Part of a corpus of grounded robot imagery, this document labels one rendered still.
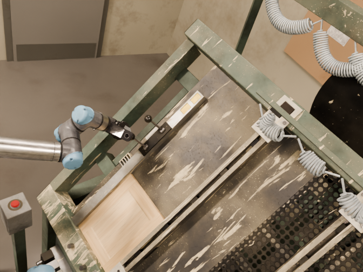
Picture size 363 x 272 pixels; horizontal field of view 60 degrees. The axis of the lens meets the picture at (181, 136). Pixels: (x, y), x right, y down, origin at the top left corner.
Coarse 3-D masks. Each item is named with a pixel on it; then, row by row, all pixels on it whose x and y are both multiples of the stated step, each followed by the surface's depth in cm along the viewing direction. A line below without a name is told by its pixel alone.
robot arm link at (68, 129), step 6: (72, 120) 125; (60, 126) 127; (66, 126) 125; (72, 126) 125; (54, 132) 128; (60, 132) 126; (66, 132) 124; (72, 132) 124; (78, 132) 127; (60, 138) 125; (78, 138) 124
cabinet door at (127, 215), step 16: (128, 176) 160; (112, 192) 162; (128, 192) 159; (144, 192) 156; (96, 208) 164; (112, 208) 160; (128, 208) 157; (144, 208) 153; (80, 224) 166; (96, 224) 162; (112, 224) 158; (128, 224) 155; (144, 224) 152; (96, 240) 160; (112, 240) 157; (128, 240) 153; (96, 256) 158; (112, 256) 155
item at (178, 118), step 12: (192, 96) 153; (180, 108) 154; (192, 108) 152; (168, 120) 156; (180, 120) 153; (168, 132) 154; (120, 168) 161; (132, 168) 158; (120, 180) 159; (108, 192) 160; (96, 204) 162; (84, 216) 163
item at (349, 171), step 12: (264, 96) 117; (276, 108) 114; (288, 120) 112; (264, 132) 123; (276, 132) 117; (300, 132) 110; (300, 144) 114; (312, 156) 111; (336, 156) 104; (312, 168) 110; (324, 168) 109; (348, 168) 101; (360, 180) 99; (348, 204) 104; (360, 204) 104
